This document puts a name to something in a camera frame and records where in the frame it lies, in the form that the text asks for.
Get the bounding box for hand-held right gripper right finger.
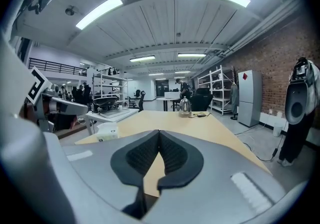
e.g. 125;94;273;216
142;129;287;224

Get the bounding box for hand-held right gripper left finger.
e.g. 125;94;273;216
61;129;160;224

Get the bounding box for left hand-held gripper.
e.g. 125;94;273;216
24;66;90;134

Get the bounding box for black balcony railing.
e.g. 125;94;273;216
28;57;88;78

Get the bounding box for small white box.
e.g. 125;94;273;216
96;122;119;142

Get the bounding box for white metal shelf rack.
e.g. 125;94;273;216
92;72;130;109

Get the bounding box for white side desk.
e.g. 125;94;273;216
85;107;140;136

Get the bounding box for black office chair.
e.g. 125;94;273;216
189;87;214;113
129;90;147;112

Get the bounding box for white waste bin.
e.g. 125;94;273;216
272;122;284;138

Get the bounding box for silver metal kettle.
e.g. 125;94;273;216
178;96;193;119

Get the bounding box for coat stand with grey coat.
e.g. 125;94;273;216
229;66;240;121

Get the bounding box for grey refrigerator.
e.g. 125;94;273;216
237;69;263;128

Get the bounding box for round white table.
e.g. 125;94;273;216
155;96;181;113

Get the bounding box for large white shelving unit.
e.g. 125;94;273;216
197;64;236;116

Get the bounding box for grey ceiling pipes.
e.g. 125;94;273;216
219;0;302;58

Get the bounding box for black floor cable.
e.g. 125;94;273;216
233;119;288;163

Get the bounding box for small black device with cable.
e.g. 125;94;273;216
191;111;211;119

